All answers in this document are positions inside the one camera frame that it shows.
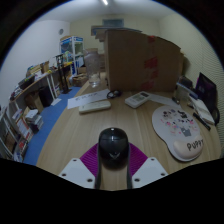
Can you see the clear glass jar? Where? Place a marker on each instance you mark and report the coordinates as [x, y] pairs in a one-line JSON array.
[[92, 66]]

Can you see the white remote control with display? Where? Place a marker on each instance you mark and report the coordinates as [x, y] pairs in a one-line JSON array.
[[137, 99]]

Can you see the white printed mouse pad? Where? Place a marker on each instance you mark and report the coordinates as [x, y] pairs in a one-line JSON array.
[[173, 128]]

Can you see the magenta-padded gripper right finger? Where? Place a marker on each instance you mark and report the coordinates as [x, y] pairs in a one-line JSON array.
[[151, 171]]

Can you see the grey window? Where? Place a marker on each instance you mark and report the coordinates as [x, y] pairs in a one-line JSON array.
[[113, 22]]

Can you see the round wall clock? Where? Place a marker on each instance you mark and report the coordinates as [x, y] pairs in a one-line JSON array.
[[61, 31]]

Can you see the black computer mouse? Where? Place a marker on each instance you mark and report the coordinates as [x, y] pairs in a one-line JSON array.
[[113, 146]]

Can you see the shelf unit with books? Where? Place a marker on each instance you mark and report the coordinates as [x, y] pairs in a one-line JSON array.
[[13, 136]]

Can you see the long ceiling light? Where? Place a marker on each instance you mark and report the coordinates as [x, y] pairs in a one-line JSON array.
[[105, 2]]

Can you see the black bin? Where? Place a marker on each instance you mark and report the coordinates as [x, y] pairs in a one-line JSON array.
[[45, 96]]

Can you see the long flat white remote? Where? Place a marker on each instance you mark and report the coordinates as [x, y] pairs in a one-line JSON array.
[[95, 106]]

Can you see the cluttered wooden side desk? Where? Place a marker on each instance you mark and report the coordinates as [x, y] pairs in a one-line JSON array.
[[31, 85]]

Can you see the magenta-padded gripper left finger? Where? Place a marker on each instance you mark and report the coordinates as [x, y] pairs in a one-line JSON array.
[[75, 171]]

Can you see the blue and white display cabinet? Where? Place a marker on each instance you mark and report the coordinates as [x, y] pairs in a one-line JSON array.
[[68, 50]]

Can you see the white open notebook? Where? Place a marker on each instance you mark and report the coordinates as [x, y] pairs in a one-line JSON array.
[[204, 108]]

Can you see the large brown cardboard box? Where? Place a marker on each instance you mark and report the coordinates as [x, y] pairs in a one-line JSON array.
[[133, 60]]

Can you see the open cardboard box on floor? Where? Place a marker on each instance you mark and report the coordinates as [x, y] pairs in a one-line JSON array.
[[80, 80]]

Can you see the black marker pen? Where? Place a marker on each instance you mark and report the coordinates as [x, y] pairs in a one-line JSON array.
[[201, 121]]

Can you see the tall black stand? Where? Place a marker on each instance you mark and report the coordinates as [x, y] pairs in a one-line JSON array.
[[62, 75]]

